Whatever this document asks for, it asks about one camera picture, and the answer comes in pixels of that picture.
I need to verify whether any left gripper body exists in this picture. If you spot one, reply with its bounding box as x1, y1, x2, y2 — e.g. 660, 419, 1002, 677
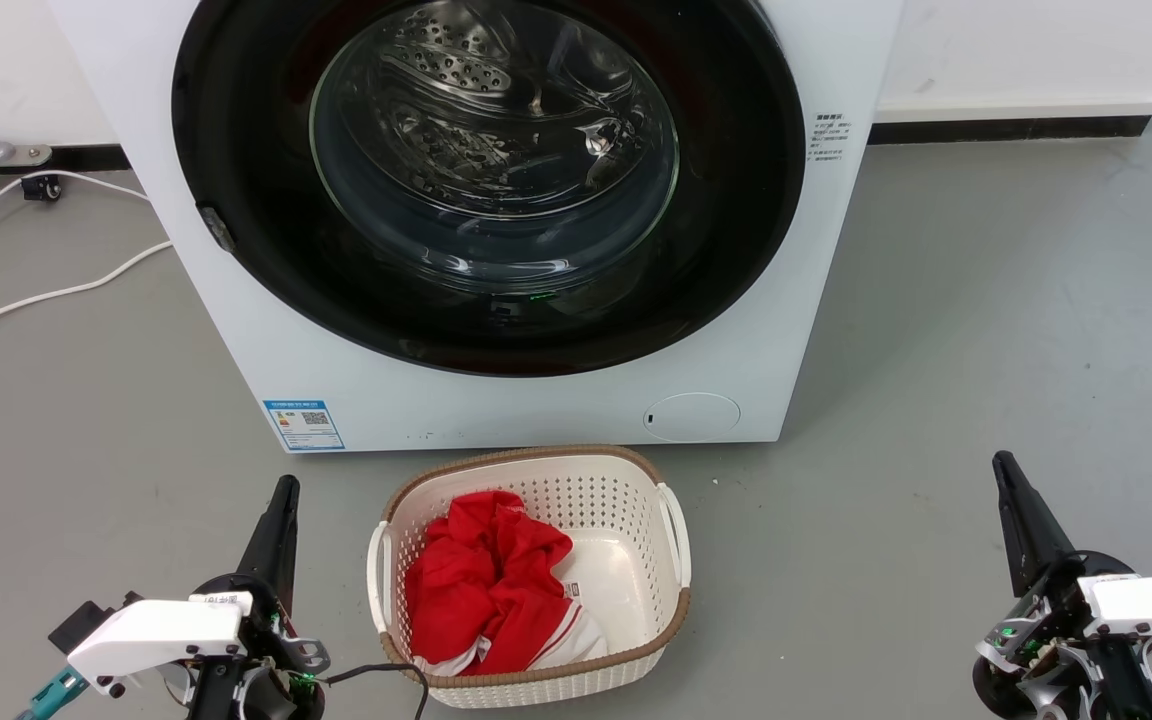
66, 575, 329, 720

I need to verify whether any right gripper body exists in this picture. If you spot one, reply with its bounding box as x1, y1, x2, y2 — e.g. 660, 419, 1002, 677
971, 550, 1152, 720

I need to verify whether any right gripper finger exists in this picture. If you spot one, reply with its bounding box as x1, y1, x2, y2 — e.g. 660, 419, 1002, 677
994, 452, 1049, 598
1001, 452, 1077, 573

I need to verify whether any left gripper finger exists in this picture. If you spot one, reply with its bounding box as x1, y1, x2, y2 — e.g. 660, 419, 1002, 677
236, 476, 290, 591
266, 476, 300, 603

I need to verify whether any black round glass washer door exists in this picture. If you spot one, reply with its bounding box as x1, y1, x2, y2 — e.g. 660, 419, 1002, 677
172, 0, 807, 378

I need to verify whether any white front-load washing machine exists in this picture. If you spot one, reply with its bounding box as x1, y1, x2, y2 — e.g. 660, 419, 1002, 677
46, 0, 905, 453

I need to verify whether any blue energy label sticker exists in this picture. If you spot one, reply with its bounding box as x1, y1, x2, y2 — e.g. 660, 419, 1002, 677
262, 400, 346, 453

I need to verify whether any red and white garment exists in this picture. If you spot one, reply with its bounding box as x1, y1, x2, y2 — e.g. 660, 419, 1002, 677
404, 490, 609, 677

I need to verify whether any cream perforated laundry basket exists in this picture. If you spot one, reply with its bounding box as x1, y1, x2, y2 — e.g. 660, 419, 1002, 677
367, 445, 693, 709

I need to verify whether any round white filter cover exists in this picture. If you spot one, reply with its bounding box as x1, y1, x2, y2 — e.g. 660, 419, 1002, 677
643, 392, 742, 443

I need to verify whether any white cabinet block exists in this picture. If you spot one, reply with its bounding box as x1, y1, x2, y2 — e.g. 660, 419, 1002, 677
871, 0, 1152, 124

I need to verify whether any stainless steel washer drum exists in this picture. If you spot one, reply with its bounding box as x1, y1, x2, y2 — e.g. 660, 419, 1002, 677
311, 0, 680, 226

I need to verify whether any teal left camera connector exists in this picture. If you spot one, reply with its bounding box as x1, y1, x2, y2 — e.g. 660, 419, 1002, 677
14, 665, 89, 720

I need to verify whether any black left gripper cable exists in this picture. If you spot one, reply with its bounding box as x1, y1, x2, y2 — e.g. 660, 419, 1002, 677
324, 662, 430, 720

